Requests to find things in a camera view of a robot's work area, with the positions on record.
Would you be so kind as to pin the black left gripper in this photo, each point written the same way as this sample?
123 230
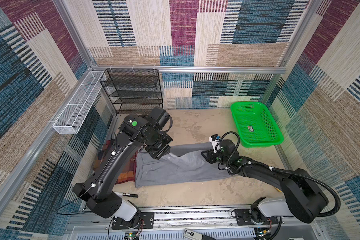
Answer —
156 155

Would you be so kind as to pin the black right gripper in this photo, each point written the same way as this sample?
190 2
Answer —
210 156

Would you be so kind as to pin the grey long sleeve shirt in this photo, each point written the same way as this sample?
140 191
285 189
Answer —
183 164

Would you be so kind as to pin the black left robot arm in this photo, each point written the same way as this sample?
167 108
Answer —
135 132

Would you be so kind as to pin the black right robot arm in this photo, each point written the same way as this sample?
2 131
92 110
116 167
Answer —
303 196

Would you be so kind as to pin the maroon folded shirt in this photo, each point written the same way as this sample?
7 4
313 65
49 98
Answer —
126 177

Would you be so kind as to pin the multicolour patchwork folded shirt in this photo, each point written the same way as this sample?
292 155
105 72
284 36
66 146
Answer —
103 156

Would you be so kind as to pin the green plastic basket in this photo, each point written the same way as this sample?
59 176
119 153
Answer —
255 124

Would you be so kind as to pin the black marker pen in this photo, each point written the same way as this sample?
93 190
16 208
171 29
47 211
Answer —
130 195

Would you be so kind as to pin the black wire mesh shelf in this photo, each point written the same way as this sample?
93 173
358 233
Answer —
133 91

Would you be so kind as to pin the white wire mesh basket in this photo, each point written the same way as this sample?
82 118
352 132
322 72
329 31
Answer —
75 112

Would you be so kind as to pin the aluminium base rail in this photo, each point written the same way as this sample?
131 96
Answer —
217 222

